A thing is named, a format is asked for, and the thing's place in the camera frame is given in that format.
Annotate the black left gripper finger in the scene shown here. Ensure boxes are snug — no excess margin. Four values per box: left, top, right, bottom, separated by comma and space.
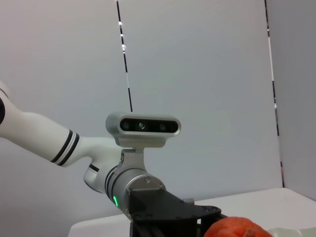
197, 212, 228, 237
130, 219, 174, 237

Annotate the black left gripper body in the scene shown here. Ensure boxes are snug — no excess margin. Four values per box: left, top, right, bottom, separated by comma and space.
125, 188, 222, 237

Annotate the orange fruit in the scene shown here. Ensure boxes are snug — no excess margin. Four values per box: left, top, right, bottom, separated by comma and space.
204, 216, 269, 237

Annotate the translucent green fruit plate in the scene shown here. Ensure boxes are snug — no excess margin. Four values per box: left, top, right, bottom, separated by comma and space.
267, 226, 316, 237

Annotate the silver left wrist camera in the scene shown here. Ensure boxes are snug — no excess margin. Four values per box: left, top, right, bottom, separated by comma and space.
105, 111, 182, 149

